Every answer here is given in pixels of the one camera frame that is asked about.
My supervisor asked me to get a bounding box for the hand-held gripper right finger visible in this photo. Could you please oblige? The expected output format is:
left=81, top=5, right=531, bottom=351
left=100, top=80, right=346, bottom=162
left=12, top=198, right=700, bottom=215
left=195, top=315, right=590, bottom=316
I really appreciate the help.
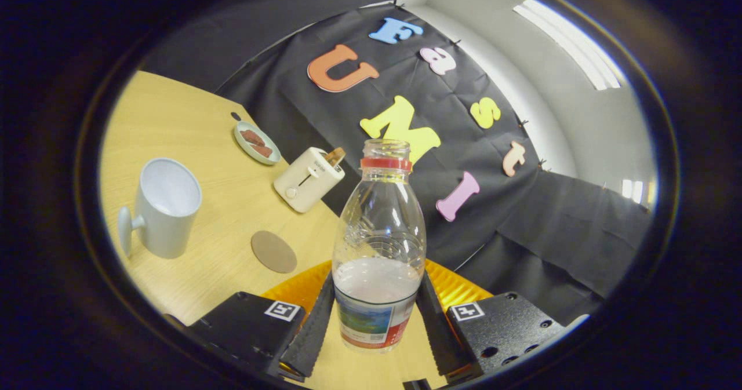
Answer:
left=414, top=260, right=574, bottom=382

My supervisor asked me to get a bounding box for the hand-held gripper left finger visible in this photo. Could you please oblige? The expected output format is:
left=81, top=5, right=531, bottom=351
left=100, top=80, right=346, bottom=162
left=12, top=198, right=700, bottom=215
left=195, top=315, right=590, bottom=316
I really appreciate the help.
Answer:
left=185, top=261, right=337, bottom=382

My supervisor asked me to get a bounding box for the clear plastic juice bottle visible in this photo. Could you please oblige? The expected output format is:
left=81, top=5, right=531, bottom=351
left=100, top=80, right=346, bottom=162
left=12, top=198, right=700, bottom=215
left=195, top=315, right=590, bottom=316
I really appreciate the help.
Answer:
left=332, top=139, right=428, bottom=354

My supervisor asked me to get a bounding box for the brown round coaster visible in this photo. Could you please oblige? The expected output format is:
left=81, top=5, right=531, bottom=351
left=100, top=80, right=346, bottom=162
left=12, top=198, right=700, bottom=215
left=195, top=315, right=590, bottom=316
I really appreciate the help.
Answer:
left=250, top=231, right=298, bottom=274

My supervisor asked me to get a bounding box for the white cup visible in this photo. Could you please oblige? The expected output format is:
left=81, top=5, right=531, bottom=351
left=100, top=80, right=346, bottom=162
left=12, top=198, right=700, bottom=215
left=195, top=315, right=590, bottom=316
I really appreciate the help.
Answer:
left=118, top=158, right=203, bottom=260

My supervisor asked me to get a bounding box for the white toaster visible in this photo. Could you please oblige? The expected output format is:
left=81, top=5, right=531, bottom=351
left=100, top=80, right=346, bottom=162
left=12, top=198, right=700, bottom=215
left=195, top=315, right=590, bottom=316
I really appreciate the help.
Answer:
left=273, top=147, right=346, bottom=214

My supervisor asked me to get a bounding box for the pale green plate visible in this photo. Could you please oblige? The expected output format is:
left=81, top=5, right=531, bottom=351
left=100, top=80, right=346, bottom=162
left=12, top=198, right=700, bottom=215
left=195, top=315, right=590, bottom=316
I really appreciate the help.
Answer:
left=234, top=121, right=282, bottom=166

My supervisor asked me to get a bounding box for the small ceiling light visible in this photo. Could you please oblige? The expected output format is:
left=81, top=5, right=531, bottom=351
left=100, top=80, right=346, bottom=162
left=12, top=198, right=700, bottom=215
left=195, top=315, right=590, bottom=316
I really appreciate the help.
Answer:
left=621, top=178, right=656, bottom=205

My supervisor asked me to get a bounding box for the wooden table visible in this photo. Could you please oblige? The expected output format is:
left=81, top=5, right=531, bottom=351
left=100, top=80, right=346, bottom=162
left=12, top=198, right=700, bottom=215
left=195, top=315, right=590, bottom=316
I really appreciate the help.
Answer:
left=100, top=70, right=447, bottom=390

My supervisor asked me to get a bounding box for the long ceiling light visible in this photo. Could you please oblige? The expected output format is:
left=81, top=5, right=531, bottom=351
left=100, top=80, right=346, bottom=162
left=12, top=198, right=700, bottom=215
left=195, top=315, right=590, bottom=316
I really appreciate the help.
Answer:
left=513, top=0, right=622, bottom=91

